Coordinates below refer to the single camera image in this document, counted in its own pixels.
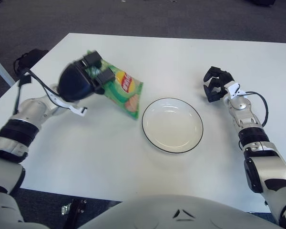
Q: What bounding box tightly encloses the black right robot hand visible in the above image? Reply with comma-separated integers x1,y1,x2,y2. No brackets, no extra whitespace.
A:
201,66,235,103

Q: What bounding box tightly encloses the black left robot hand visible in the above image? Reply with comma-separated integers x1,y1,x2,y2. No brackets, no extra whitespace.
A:
57,50,115,103

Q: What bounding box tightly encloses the green potato chips bag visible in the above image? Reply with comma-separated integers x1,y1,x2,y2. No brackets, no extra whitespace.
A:
85,49,144,120

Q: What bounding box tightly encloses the white plate with black rim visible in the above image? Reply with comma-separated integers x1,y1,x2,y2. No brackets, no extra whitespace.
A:
141,97,204,155

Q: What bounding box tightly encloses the black backpack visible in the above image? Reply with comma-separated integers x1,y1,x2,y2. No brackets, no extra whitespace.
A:
13,49,50,74

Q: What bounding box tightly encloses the white table leg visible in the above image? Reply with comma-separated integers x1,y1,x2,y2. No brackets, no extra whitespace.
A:
0,51,16,87

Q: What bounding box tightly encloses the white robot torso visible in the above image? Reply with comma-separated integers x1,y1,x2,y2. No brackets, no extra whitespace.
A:
78,194,281,229

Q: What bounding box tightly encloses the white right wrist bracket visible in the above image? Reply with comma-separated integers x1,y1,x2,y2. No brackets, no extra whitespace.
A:
226,81,247,99

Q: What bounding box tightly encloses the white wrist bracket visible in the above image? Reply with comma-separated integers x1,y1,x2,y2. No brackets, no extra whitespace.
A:
47,83,89,117
226,81,247,99

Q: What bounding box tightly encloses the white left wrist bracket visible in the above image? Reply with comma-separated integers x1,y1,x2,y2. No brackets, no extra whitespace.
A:
47,83,89,117

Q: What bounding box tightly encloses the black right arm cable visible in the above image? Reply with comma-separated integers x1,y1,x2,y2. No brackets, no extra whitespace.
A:
243,91,269,127

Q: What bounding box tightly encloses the black metal bracket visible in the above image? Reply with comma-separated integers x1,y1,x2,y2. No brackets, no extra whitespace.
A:
66,198,88,229

